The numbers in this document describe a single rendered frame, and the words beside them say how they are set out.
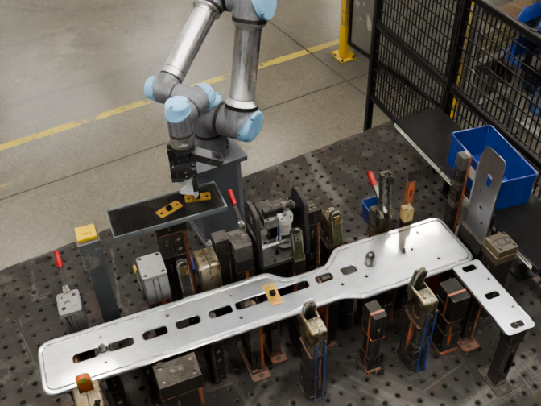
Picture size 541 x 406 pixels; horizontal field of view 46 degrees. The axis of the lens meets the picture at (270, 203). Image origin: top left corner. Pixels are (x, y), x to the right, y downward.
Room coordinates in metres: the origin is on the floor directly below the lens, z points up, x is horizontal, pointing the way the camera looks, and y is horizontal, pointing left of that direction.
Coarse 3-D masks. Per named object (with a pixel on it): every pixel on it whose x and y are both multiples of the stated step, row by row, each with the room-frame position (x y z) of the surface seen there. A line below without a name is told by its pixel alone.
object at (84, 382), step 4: (76, 376) 0.94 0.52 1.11; (80, 376) 0.94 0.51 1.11; (84, 376) 0.94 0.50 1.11; (88, 376) 0.94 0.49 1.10; (76, 380) 0.93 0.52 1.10; (80, 380) 0.93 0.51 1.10; (84, 380) 0.93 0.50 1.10; (88, 380) 0.94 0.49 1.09; (92, 380) 0.97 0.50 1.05; (76, 384) 0.93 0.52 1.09; (80, 384) 0.93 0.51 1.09; (84, 384) 0.93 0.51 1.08; (88, 384) 0.94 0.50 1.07; (92, 384) 0.94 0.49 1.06; (80, 388) 0.93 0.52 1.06; (84, 388) 0.94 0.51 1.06; (88, 388) 0.94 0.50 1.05; (92, 388) 0.95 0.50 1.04
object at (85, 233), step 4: (92, 224) 1.46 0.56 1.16; (76, 228) 1.44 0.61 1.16; (80, 228) 1.44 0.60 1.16; (84, 228) 1.44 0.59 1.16; (88, 228) 1.44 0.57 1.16; (92, 228) 1.44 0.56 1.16; (76, 232) 1.43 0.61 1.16; (80, 232) 1.43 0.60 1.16; (84, 232) 1.42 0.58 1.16; (88, 232) 1.42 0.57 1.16; (92, 232) 1.42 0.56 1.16; (76, 236) 1.41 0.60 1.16; (80, 236) 1.41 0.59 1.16; (84, 236) 1.41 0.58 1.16; (88, 236) 1.41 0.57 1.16; (92, 236) 1.41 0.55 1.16; (96, 236) 1.41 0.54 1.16; (80, 240) 1.39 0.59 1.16; (84, 240) 1.40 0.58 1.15
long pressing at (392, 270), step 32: (416, 224) 1.56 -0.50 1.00; (352, 256) 1.43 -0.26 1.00; (384, 256) 1.42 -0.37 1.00; (416, 256) 1.42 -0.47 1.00; (448, 256) 1.41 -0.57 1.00; (224, 288) 1.31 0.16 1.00; (256, 288) 1.31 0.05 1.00; (320, 288) 1.30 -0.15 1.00; (352, 288) 1.29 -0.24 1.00; (384, 288) 1.29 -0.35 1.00; (128, 320) 1.20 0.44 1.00; (160, 320) 1.20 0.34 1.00; (224, 320) 1.19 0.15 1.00; (256, 320) 1.18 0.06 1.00; (64, 352) 1.09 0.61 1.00; (128, 352) 1.09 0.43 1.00; (160, 352) 1.08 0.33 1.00; (64, 384) 0.99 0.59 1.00
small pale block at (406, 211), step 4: (408, 204) 1.60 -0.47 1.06; (400, 208) 1.59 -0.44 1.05; (404, 208) 1.58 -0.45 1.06; (408, 208) 1.58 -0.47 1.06; (412, 208) 1.58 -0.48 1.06; (400, 212) 1.59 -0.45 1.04; (404, 212) 1.57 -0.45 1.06; (408, 212) 1.57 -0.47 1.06; (412, 212) 1.57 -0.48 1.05; (400, 216) 1.59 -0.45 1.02; (404, 216) 1.57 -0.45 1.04; (408, 216) 1.57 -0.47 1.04; (412, 216) 1.57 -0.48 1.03; (400, 220) 1.59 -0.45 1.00; (404, 220) 1.56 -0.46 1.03; (408, 220) 1.57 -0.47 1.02; (400, 224) 1.59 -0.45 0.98; (404, 224) 1.57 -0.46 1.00; (408, 224) 1.57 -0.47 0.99
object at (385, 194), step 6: (384, 174) 1.59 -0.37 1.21; (390, 174) 1.59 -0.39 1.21; (384, 180) 1.59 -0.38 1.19; (390, 180) 1.56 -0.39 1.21; (384, 186) 1.58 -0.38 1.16; (390, 186) 1.58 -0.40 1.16; (384, 192) 1.58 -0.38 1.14; (390, 192) 1.58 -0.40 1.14; (384, 198) 1.58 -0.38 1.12; (390, 198) 1.57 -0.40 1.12; (378, 204) 1.58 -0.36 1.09; (384, 204) 1.57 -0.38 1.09; (390, 204) 1.57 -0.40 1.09; (390, 210) 1.57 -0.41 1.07
